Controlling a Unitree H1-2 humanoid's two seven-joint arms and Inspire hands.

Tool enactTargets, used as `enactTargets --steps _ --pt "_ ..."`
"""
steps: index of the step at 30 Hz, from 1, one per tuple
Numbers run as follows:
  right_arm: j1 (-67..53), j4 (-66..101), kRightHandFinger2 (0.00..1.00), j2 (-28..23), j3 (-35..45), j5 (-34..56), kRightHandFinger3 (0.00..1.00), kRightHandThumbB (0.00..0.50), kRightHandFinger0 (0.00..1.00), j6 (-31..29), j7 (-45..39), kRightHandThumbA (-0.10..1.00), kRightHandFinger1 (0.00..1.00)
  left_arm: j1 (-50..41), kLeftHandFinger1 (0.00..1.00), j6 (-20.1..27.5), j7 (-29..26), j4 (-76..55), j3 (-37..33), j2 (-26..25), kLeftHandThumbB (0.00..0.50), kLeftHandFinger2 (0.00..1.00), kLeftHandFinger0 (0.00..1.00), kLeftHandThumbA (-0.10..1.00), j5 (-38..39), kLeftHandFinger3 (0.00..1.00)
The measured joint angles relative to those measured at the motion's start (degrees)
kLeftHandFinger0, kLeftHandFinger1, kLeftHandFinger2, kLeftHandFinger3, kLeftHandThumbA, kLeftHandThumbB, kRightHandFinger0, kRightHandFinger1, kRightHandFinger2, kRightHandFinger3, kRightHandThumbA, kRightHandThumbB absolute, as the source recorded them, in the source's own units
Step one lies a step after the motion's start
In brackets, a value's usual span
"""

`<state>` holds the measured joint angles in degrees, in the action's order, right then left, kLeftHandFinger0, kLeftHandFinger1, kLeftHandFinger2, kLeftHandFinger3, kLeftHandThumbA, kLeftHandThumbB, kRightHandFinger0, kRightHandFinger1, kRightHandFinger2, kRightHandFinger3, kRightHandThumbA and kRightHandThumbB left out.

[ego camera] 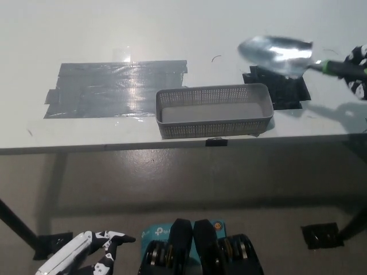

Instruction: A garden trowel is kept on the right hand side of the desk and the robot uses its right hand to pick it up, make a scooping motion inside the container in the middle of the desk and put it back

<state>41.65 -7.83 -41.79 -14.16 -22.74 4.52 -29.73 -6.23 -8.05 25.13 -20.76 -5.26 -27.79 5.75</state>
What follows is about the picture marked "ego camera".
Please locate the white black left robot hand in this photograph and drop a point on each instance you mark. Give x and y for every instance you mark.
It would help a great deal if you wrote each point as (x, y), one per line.
(68, 255)

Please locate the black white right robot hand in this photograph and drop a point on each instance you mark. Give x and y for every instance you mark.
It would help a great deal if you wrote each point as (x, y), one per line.
(357, 66)

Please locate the black tape patch on desk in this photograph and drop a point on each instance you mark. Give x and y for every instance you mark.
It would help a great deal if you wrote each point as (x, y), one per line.
(286, 94)

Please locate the black table leg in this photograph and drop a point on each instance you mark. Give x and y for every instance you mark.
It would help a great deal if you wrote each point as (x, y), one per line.
(352, 226)
(14, 223)

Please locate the small black tape piece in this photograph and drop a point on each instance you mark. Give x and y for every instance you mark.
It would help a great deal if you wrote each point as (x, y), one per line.
(216, 142)

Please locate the grey perforated plastic basket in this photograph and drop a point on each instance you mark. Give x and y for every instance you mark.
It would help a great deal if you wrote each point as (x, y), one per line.
(209, 129)

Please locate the grey duct tape patch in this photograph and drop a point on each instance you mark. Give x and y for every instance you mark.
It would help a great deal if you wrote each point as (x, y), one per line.
(103, 91)

